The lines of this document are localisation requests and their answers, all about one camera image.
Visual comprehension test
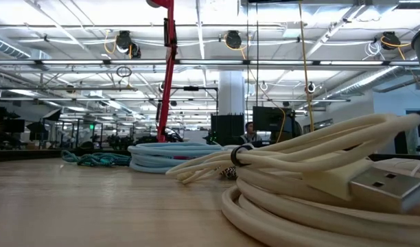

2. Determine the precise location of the light blue cable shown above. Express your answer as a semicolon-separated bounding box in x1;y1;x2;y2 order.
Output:
127;141;229;175

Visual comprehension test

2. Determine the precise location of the person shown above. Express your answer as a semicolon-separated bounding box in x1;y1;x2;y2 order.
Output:
239;121;263;144

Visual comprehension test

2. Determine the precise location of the black ceiling cable reel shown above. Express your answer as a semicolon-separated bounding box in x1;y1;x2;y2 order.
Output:
115;30;142;60
224;30;244;50
380;30;402;51

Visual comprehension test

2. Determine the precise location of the white round column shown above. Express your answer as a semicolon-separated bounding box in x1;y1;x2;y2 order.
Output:
218;70;246;117

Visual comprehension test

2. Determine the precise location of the teal braided cable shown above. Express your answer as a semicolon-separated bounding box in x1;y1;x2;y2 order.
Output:
60;150;132;168

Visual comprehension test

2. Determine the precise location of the black robot station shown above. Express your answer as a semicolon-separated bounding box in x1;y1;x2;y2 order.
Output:
0;106;26;151

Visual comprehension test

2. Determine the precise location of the black gantry frame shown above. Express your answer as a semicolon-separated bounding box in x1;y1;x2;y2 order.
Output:
170;85;219;116

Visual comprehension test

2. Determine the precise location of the black cabinet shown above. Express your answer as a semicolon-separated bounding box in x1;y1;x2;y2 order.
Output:
210;114;246;148

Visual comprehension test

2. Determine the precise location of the yellow hanging cable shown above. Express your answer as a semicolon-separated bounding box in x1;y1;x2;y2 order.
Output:
296;0;316;133

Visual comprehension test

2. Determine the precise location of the red desk lamp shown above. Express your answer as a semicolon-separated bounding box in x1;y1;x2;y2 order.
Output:
146;0;178;144

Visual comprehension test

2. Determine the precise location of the thin black hanging cable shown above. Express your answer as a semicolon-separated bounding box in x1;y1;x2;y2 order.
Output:
246;0;250;147
255;0;260;108

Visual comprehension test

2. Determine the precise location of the short cream USB cable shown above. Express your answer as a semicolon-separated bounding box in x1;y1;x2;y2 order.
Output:
164;113;420;215

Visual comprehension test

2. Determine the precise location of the beige USB cable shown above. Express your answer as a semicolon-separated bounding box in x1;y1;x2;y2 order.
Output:
220;167;420;247

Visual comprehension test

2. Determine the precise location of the black white zigzag cable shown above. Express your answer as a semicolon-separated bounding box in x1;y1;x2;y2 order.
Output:
220;165;238;180

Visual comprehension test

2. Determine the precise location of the black room monitor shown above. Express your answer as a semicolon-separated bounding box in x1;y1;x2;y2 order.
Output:
252;106;294;133

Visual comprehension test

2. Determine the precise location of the long ceiling light strip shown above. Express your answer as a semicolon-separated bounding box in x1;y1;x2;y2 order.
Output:
0;58;420;67

